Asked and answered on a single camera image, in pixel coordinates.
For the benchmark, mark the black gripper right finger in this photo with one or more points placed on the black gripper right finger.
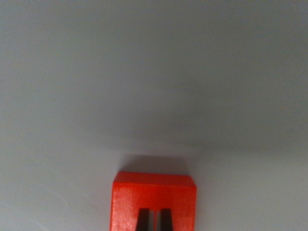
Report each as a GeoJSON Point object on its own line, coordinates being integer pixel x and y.
{"type": "Point", "coordinates": [166, 220]}

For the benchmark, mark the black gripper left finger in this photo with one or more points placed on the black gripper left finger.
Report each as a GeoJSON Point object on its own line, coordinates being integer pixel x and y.
{"type": "Point", "coordinates": [143, 220]}

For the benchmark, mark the red cube block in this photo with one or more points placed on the red cube block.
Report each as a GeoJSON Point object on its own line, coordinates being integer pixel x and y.
{"type": "Point", "coordinates": [154, 192]}

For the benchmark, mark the grey plastic bin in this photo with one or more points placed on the grey plastic bin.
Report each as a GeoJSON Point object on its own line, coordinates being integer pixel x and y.
{"type": "Point", "coordinates": [154, 84]}

